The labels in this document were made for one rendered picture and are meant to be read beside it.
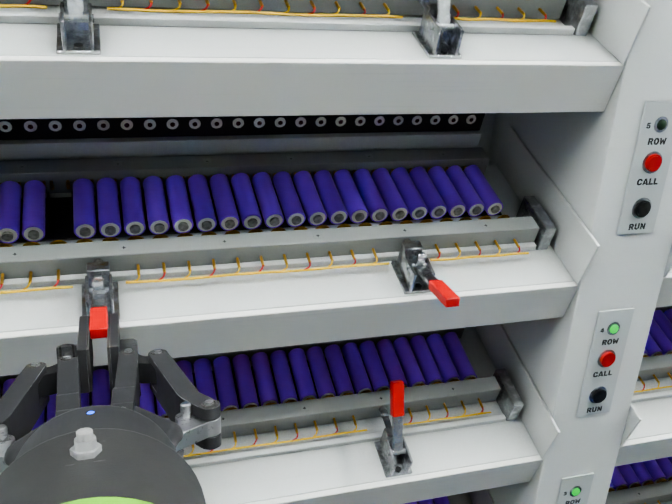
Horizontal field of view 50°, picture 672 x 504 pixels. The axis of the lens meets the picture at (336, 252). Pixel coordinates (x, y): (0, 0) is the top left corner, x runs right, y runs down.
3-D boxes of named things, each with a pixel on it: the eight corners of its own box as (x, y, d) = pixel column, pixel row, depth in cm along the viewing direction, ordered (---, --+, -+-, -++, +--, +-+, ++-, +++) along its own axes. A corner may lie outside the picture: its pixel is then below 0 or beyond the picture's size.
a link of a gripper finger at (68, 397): (91, 490, 37) (62, 496, 36) (80, 399, 47) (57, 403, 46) (85, 417, 36) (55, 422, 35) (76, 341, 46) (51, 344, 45)
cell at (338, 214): (329, 183, 73) (347, 225, 69) (311, 184, 73) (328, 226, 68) (331, 169, 72) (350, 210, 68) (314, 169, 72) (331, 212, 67)
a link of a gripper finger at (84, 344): (92, 392, 47) (80, 394, 47) (93, 353, 53) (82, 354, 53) (89, 348, 46) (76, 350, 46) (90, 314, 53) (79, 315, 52)
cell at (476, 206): (458, 178, 77) (483, 217, 73) (442, 179, 77) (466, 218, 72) (463, 164, 76) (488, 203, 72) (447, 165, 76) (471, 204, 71)
